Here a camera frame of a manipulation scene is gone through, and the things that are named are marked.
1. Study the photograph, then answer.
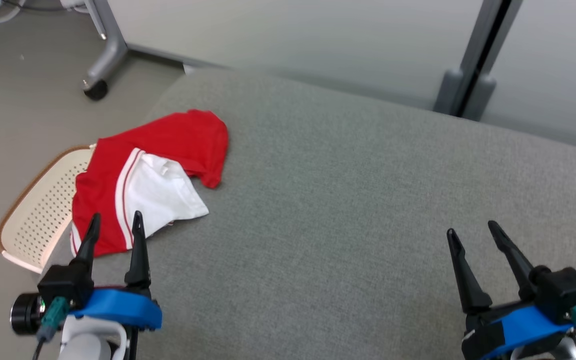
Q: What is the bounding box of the grey metal partition post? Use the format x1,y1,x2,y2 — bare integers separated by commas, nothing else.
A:
455,0,524,118

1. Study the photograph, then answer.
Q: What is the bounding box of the blue right camera mount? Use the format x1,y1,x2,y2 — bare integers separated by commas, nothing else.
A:
480,305,574,360

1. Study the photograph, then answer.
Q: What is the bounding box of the grey cylindrical post foot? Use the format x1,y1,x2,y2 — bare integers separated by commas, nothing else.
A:
433,69,464,115
463,75,497,122

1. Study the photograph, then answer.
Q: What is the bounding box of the white perforated laundry basket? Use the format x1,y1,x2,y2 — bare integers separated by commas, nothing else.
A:
0,145,96,275

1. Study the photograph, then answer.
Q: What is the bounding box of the grey metal furniture leg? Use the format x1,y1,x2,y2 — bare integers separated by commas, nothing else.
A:
83,0,129,88

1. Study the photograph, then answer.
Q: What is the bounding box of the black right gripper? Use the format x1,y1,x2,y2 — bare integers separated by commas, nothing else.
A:
446,220,539,360

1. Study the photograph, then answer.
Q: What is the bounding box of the grey wall skirting strip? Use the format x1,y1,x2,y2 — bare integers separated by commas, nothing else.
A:
127,44,229,70

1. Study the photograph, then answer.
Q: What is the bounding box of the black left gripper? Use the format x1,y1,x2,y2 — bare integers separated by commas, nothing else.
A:
69,210,161,307

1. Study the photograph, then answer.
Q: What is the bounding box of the blue left camera mount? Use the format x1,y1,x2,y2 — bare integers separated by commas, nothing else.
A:
69,288,163,332

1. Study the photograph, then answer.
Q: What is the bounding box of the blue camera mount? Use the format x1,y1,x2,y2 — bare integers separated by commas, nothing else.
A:
480,305,574,360
69,288,163,332

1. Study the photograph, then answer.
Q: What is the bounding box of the black caster wheel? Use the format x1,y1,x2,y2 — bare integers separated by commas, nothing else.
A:
83,79,109,101

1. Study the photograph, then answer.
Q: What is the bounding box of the left black cable, teal plug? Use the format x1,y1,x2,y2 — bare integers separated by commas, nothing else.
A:
32,296,70,360

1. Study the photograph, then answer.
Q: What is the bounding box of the red white-sleeved shirt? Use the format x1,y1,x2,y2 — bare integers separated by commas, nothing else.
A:
70,109,230,258

